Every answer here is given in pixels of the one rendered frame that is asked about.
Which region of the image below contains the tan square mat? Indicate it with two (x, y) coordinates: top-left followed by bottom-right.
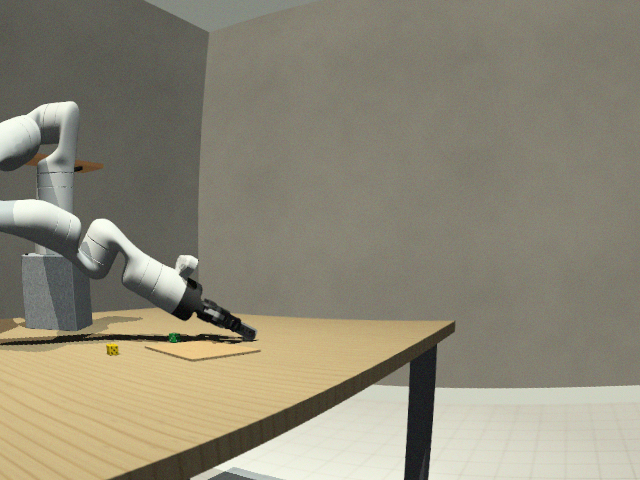
(145, 340), (261, 362)

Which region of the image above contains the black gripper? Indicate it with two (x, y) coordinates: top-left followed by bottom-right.
(171, 277), (258, 340)

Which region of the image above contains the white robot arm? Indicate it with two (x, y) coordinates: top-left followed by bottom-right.
(0, 102), (198, 314)

